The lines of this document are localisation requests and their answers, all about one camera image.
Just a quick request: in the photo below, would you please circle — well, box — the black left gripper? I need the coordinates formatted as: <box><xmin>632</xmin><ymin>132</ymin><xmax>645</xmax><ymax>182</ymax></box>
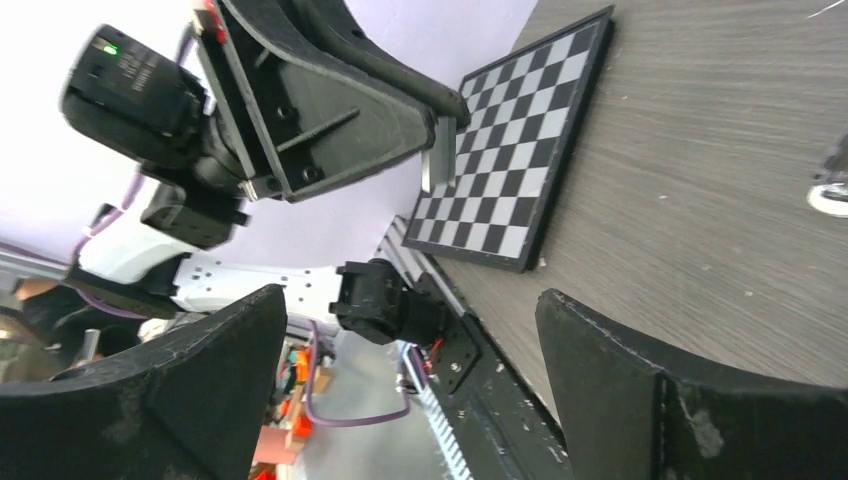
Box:
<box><xmin>60</xmin><ymin>1</ymin><xmax>438</xmax><ymax>250</ymax></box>

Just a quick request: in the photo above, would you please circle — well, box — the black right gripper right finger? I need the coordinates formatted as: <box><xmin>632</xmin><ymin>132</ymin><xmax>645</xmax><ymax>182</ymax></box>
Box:
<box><xmin>535</xmin><ymin>289</ymin><xmax>847</xmax><ymax>479</ymax></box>

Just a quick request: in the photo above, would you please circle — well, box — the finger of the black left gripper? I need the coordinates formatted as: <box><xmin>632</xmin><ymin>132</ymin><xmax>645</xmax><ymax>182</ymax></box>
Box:
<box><xmin>292</xmin><ymin>0</ymin><xmax>471</xmax><ymax>129</ymax></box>

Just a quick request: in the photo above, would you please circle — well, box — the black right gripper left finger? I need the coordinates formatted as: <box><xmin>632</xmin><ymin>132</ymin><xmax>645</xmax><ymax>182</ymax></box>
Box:
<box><xmin>1</xmin><ymin>284</ymin><xmax>287</xmax><ymax>480</ymax></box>

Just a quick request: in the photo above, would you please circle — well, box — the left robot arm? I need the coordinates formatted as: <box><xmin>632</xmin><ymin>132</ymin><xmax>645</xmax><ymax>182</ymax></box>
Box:
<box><xmin>60</xmin><ymin>1</ymin><xmax>470</xmax><ymax>346</ymax></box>

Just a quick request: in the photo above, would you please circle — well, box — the black white checkerboard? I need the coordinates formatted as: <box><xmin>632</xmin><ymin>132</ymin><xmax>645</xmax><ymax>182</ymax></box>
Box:
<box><xmin>403</xmin><ymin>6</ymin><xmax>614</xmax><ymax>272</ymax></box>

